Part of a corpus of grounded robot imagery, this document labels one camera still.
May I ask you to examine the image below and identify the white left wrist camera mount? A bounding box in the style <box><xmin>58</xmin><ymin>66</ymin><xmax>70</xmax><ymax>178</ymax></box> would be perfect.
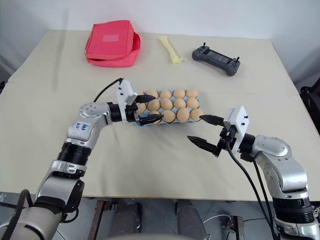
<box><xmin>115</xmin><ymin>79</ymin><xmax>139</xmax><ymax>123</ymax></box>

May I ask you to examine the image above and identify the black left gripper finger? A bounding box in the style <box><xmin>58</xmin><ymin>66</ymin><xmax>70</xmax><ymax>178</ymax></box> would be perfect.
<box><xmin>136</xmin><ymin>94</ymin><xmax>157</xmax><ymax>104</ymax></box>
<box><xmin>138</xmin><ymin>114</ymin><xmax>165</xmax><ymax>126</ymax></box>

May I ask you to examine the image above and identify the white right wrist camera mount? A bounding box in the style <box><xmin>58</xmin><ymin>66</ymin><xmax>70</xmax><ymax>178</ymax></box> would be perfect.
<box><xmin>223</xmin><ymin>105</ymin><xmax>251</xmax><ymax>154</ymax></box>

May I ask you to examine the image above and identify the dark rounded shape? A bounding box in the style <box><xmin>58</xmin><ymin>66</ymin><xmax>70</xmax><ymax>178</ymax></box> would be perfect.
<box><xmin>174</xmin><ymin>199</ymin><xmax>210</xmax><ymax>240</ymax></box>
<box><xmin>113</xmin><ymin>201</ymin><xmax>143</xmax><ymax>240</ymax></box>

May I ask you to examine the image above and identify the black frame beside table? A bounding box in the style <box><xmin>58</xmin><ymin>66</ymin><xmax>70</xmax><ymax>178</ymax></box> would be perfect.
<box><xmin>299</xmin><ymin>77</ymin><xmax>320</xmax><ymax>131</ymax></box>

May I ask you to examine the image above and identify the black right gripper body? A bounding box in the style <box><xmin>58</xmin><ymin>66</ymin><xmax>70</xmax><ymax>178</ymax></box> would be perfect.
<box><xmin>215</xmin><ymin>124</ymin><xmax>238</xmax><ymax>158</ymax></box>

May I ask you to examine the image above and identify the pale yellow plastic bag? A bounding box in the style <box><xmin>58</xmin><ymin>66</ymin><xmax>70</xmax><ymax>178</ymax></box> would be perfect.
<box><xmin>157</xmin><ymin>35</ymin><xmax>184</xmax><ymax>65</ymax></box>

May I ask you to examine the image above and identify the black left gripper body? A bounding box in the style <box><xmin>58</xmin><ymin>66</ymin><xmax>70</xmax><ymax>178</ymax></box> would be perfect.
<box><xmin>124</xmin><ymin>104</ymin><xmax>141</xmax><ymax>125</ymax></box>

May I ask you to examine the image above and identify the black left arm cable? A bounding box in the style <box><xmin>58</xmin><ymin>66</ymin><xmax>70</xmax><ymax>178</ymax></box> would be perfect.
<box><xmin>93</xmin><ymin>78</ymin><xmax>124</xmax><ymax>103</ymax></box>

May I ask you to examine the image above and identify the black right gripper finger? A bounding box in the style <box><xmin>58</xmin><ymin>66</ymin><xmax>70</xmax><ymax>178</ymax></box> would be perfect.
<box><xmin>187</xmin><ymin>135</ymin><xmax>220</xmax><ymax>157</ymax></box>
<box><xmin>199</xmin><ymin>114</ymin><xmax>226</xmax><ymax>127</ymax></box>

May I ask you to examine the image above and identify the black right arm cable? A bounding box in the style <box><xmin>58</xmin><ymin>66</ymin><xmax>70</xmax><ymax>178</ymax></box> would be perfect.
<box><xmin>226</xmin><ymin>138</ymin><xmax>266</xmax><ymax>208</ymax></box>
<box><xmin>251</xmin><ymin>157</ymin><xmax>281</xmax><ymax>240</ymax></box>

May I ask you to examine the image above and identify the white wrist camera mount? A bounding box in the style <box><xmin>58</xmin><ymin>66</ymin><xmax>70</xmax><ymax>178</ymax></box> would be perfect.
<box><xmin>223</xmin><ymin>105</ymin><xmax>251</xmax><ymax>154</ymax></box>
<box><xmin>115</xmin><ymin>79</ymin><xmax>139</xmax><ymax>123</ymax></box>

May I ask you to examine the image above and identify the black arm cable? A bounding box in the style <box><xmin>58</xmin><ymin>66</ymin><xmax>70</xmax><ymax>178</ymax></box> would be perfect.
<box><xmin>93</xmin><ymin>78</ymin><xmax>124</xmax><ymax>103</ymax></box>
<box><xmin>251</xmin><ymin>157</ymin><xmax>281</xmax><ymax>240</ymax></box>
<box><xmin>226</xmin><ymin>138</ymin><xmax>266</xmax><ymax>208</ymax></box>

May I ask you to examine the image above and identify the light blue egg carton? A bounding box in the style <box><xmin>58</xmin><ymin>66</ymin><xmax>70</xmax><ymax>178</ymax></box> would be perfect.
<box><xmin>134</xmin><ymin>87</ymin><xmax>205</xmax><ymax>128</ymax></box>

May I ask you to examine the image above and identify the red fabric bag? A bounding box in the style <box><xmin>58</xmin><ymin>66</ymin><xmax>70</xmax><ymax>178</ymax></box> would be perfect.
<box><xmin>84</xmin><ymin>21</ymin><xmax>142</xmax><ymax>68</ymax></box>

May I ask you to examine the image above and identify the grey handheld controller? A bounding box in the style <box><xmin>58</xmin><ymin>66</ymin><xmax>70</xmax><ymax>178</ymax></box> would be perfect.
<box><xmin>191</xmin><ymin>42</ymin><xmax>242</xmax><ymax>78</ymax></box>

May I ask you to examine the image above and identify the black shoulder cable loop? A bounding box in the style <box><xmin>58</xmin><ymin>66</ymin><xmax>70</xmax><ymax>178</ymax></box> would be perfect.
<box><xmin>6</xmin><ymin>189</ymin><xmax>35</xmax><ymax>240</ymax></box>

